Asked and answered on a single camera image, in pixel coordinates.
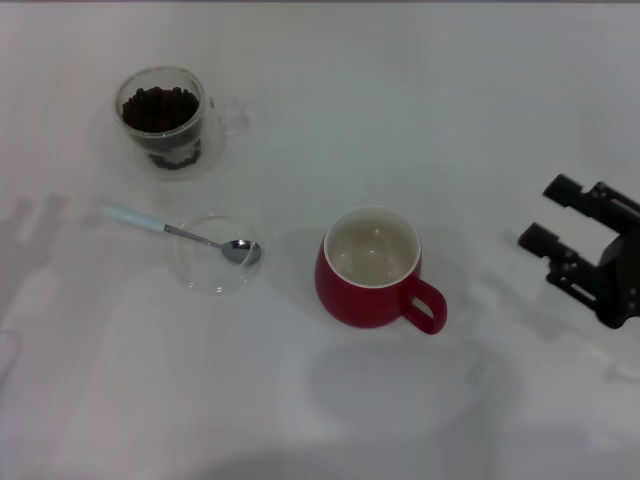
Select red mug white inside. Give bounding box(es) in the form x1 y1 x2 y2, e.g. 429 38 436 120
313 204 449 337

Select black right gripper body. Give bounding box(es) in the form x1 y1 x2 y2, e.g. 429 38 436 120
595 224 640 330

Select clear glass saucer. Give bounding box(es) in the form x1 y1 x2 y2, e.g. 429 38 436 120
171 213 267 297

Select glass cup with handle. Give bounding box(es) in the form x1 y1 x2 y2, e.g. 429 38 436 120
113 66 251 183

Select dark coffee beans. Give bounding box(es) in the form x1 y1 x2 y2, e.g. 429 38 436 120
121 85 203 172

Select spoon with light blue handle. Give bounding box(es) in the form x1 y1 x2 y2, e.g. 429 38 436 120
99 201 263 267

